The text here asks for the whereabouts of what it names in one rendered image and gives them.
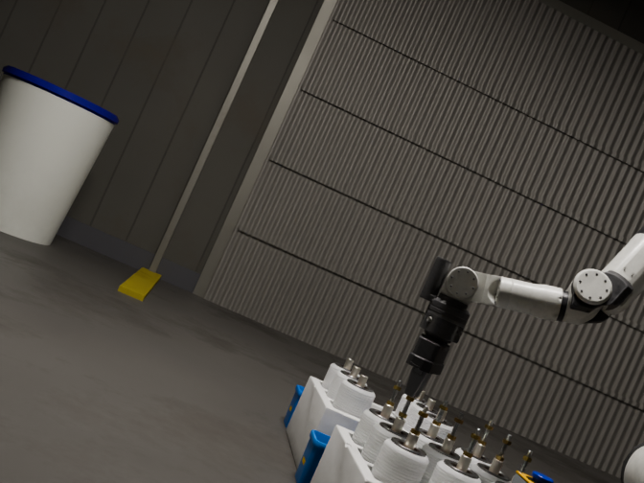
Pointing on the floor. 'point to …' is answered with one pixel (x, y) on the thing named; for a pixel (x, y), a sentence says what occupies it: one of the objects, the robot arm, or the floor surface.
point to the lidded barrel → (44, 152)
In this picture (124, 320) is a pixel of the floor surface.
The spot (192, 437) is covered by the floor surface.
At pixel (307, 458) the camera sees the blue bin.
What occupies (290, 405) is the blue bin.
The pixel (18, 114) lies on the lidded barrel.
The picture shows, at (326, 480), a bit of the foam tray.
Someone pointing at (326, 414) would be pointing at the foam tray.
